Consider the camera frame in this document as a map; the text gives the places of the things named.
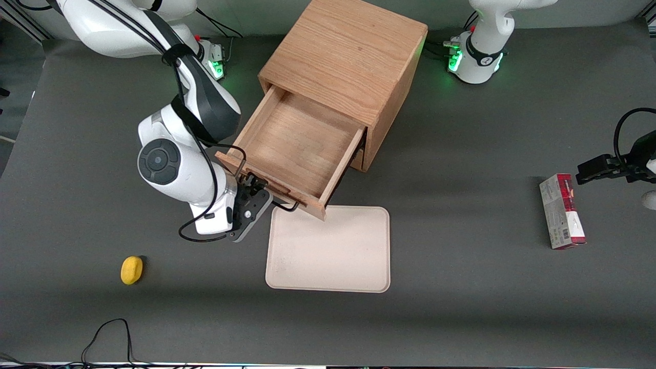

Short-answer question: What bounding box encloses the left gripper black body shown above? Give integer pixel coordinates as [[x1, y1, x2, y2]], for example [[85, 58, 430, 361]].
[[623, 131, 656, 184]]

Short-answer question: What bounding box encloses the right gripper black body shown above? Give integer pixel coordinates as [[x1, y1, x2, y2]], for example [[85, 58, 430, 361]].
[[227, 186, 274, 243]]

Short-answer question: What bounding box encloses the black metal drawer handle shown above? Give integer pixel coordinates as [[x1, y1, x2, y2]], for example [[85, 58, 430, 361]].
[[239, 163, 301, 213]]

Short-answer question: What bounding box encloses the wooden drawer cabinet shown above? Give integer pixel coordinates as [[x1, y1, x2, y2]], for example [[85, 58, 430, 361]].
[[258, 0, 429, 173]]

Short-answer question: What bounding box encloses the grey and red carton box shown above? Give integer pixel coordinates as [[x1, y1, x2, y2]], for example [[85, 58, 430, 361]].
[[539, 173, 587, 250]]

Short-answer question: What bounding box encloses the beige rectangular tray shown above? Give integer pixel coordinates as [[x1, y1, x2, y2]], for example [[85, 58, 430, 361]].
[[265, 203, 391, 294]]

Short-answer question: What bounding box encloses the yellow lemon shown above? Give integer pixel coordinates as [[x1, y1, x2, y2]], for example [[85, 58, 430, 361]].
[[120, 256, 144, 285]]

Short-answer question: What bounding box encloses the black looped cable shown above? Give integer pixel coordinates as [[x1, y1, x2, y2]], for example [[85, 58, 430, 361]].
[[613, 107, 656, 166]]

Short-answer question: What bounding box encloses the black cable along right arm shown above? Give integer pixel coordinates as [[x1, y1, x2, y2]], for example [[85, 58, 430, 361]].
[[100, 0, 248, 243]]

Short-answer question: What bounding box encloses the black base cable bundle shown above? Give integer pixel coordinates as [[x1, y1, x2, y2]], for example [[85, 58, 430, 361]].
[[195, 7, 244, 66], [424, 10, 480, 58]]

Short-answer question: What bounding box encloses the thin black cable loop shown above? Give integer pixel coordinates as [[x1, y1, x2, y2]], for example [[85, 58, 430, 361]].
[[0, 318, 154, 369]]

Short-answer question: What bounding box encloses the aluminium frame rail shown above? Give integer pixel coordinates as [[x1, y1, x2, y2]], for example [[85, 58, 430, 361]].
[[0, 11, 54, 43]]

